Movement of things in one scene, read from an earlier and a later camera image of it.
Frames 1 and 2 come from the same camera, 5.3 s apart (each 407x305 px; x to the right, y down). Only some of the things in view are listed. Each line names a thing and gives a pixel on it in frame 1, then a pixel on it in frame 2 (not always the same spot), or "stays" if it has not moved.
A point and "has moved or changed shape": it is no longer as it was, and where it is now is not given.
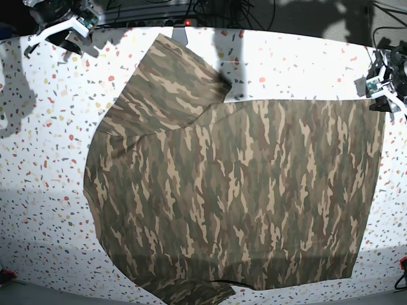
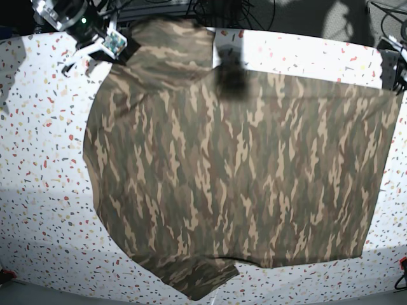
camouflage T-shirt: x=198 y=197 has moved or changed shape
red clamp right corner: x=400 y=260 stays
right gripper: x=386 y=100 -> x=393 y=67
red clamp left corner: x=6 y=271 stays
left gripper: x=75 y=22 -> x=112 y=42
